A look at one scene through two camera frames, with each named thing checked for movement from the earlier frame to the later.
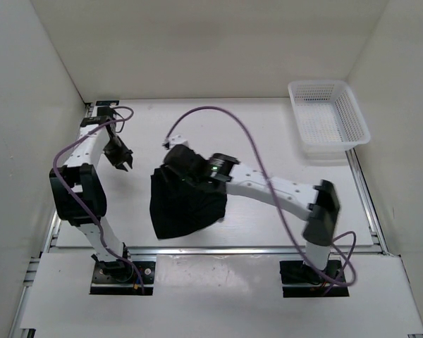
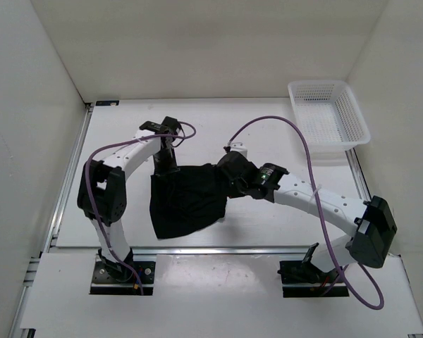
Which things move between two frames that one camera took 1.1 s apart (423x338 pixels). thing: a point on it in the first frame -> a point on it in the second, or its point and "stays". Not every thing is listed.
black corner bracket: (106, 102) stays
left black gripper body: (118, 153) -> (164, 161)
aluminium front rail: (215, 251) stays
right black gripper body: (189, 179) -> (237, 189)
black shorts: (178, 207) stays
